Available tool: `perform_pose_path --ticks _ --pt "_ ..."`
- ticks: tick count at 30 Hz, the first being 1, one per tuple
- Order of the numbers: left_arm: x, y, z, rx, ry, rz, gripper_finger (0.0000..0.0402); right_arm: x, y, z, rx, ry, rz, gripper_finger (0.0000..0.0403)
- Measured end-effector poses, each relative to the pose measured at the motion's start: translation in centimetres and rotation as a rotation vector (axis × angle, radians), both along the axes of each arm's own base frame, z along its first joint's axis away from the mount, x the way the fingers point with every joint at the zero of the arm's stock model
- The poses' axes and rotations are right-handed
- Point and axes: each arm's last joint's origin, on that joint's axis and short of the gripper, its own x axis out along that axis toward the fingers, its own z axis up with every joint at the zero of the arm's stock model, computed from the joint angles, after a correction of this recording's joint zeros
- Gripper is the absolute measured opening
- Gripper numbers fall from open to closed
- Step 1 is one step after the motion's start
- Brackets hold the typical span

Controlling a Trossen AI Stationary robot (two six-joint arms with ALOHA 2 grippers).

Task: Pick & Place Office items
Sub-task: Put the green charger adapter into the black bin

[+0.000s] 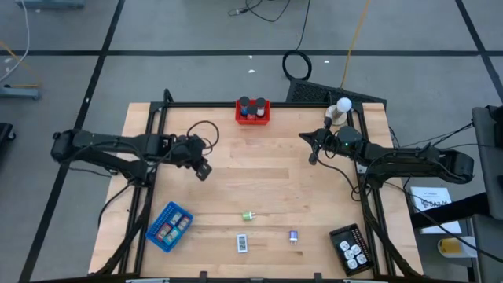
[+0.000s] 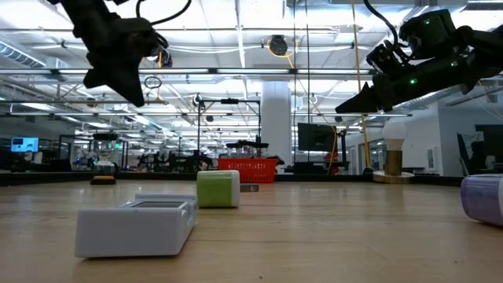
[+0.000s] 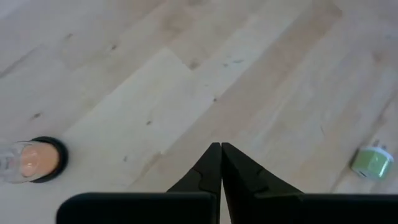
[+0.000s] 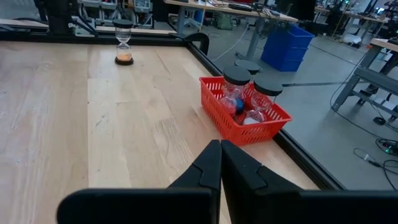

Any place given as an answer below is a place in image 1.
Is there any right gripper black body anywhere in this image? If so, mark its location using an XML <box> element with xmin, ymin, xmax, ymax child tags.
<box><xmin>309</xmin><ymin>116</ymin><xmax>340</xmax><ymax>165</ymax></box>

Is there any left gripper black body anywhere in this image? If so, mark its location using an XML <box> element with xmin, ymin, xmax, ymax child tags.
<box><xmin>172</xmin><ymin>134</ymin><xmax>207</xmax><ymax>166</ymax></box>

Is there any hourglass with blue sand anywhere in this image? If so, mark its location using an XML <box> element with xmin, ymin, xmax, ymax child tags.
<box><xmin>239</xmin><ymin>96</ymin><xmax>252</xmax><ymax>118</ymax></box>

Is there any white bulb on brass stand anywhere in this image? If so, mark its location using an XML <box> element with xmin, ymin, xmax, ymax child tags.
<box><xmin>324</xmin><ymin>97</ymin><xmax>354</xmax><ymax>127</ymax></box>

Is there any black perforated mat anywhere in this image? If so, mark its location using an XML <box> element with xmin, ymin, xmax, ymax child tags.
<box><xmin>285</xmin><ymin>77</ymin><xmax>388</xmax><ymax>106</ymax></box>

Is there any blue plastic basket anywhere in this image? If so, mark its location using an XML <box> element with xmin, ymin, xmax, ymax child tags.
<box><xmin>145</xmin><ymin>201</ymin><xmax>194</xmax><ymax>253</ymax></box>

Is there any red plastic basket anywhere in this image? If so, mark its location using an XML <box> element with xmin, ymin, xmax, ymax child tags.
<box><xmin>235</xmin><ymin>98</ymin><xmax>272</xmax><ymax>126</ymax></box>

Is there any small white digital display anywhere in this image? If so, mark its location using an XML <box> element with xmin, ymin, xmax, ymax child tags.
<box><xmin>236</xmin><ymin>233</ymin><xmax>250</xmax><ymax>254</ymax></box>

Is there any black plastic basket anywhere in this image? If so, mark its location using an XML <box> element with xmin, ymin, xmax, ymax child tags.
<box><xmin>329</xmin><ymin>222</ymin><xmax>374</xmax><ymax>277</ymax></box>

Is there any white booklet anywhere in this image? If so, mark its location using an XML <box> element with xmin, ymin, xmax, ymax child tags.
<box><xmin>409</xmin><ymin>186</ymin><xmax>464</xmax><ymax>236</ymax></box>

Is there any black bar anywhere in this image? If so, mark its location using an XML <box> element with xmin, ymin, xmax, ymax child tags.
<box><xmin>409</xmin><ymin>191</ymin><xmax>491</xmax><ymax>230</ymax></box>

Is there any grey cart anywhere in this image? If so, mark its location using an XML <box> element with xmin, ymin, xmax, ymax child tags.
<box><xmin>470</xmin><ymin>104</ymin><xmax>503</xmax><ymax>283</ymax></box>

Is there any grey desk foot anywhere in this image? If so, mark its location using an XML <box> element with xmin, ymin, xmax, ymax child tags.
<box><xmin>0</xmin><ymin>85</ymin><xmax>43</xmax><ymax>101</ymax></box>
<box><xmin>14</xmin><ymin>0</ymin><xmax>86</xmax><ymax>10</ymax></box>

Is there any black chair base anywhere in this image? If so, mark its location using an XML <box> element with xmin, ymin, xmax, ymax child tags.
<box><xmin>0</xmin><ymin>122</ymin><xmax>17</xmax><ymax>155</ymax></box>

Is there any black aluminium table frame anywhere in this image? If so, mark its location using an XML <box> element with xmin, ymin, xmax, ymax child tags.
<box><xmin>92</xmin><ymin>88</ymin><xmax>425</xmax><ymax>283</ymax></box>

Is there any black coiled cable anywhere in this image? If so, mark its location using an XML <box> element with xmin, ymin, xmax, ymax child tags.
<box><xmin>281</xmin><ymin>0</ymin><xmax>314</xmax><ymax>82</ymax></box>

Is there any yellow hanging cable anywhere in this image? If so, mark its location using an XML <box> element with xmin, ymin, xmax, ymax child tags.
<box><xmin>340</xmin><ymin>0</ymin><xmax>373</xmax><ymax>90</ymax></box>

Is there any black floor cable with plug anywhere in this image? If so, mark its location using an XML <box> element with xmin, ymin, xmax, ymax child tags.
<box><xmin>227</xmin><ymin>0</ymin><xmax>292</xmax><ymax>24</ymax></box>

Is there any white floor cable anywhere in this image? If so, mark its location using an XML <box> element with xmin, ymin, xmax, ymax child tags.
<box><xmin>0</xmin><ymin>0</ymin><xmax>31</xmax><ymax>83</ymax></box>

